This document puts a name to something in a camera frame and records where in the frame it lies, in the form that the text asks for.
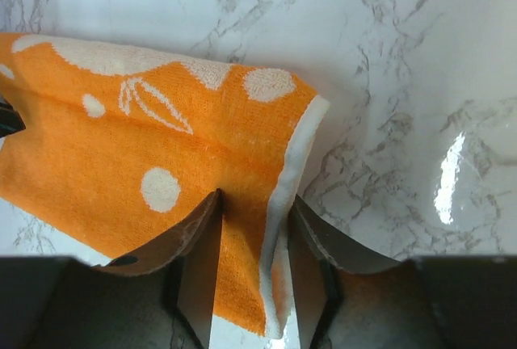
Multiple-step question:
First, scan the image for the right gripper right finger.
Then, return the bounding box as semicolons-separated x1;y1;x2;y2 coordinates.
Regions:
288;196;400;348

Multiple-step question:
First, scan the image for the cream orange-dotted towel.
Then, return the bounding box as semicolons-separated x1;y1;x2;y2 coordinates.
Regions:
1;33;329;338

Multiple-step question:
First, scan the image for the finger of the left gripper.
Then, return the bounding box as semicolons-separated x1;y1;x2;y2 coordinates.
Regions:
0;98;26;137

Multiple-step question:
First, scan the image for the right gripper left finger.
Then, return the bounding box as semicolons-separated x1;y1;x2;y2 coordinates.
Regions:
96;189;223;348

